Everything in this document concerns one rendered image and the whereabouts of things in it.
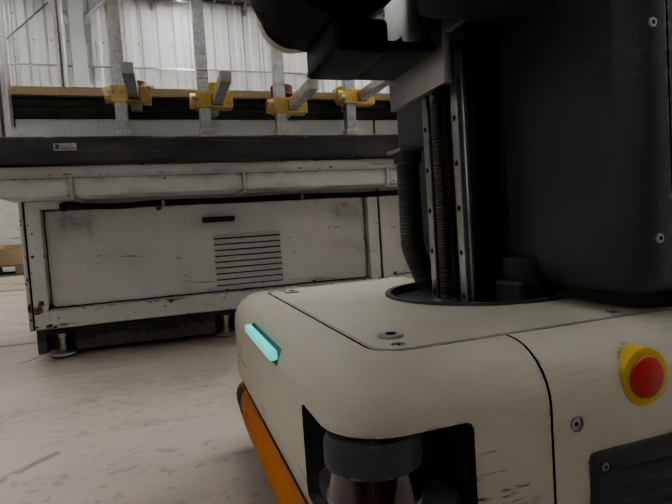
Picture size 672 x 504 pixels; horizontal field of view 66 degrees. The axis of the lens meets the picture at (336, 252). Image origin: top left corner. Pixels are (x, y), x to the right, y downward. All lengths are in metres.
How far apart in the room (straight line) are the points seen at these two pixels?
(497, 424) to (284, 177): 1.45
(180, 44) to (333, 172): 7.71
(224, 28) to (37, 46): 2.85
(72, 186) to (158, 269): 0.43
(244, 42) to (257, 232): 7.73
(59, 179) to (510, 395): 1.53
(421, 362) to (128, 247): 1.63
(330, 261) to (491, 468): 1.67
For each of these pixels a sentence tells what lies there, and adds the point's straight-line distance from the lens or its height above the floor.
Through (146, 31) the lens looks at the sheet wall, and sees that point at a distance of 9.46.
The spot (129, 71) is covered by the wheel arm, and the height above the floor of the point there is 0.82.
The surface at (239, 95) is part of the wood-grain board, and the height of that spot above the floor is 0.88.
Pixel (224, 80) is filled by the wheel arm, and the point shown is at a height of 0.80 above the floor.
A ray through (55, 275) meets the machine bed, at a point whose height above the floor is 0.28.
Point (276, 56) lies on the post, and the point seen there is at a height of 0.96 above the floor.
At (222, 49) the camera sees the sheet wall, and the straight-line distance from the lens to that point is 9.44.
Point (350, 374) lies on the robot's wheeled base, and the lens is 0.41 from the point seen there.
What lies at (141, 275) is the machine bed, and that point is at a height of 0.25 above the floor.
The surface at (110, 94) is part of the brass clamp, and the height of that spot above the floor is 0.83.
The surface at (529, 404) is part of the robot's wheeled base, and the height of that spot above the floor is 0.24.
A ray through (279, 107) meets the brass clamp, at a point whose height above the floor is 0.79.
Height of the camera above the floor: 0.39
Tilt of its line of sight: 3 degrees down
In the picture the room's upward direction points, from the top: 4 degrees counter-clockwise
